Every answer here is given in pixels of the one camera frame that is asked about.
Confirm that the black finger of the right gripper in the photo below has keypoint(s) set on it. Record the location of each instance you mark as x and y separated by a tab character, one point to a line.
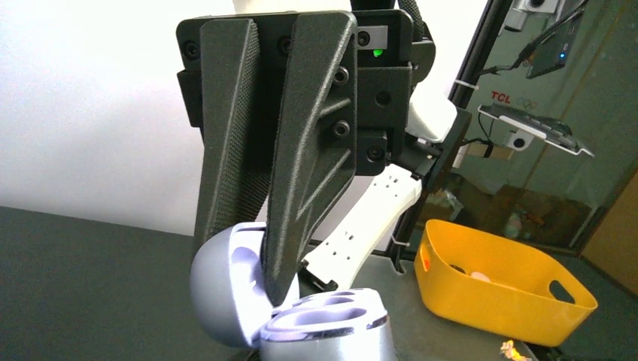
234	180
315	144

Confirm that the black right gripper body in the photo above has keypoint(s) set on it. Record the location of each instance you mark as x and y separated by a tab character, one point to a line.
368	101

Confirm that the purple charging case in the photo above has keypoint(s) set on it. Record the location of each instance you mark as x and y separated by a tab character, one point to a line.
230	303

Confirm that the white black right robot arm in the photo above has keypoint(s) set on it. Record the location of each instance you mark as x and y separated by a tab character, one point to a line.
370	205

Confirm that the black keyboard on shelf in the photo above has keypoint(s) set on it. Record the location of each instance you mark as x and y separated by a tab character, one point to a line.
526	127

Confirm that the yellow plastic bin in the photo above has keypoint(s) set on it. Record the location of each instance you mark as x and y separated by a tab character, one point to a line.
499	285

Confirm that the black rear right frame post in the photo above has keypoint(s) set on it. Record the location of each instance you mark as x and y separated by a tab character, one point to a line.
474	61

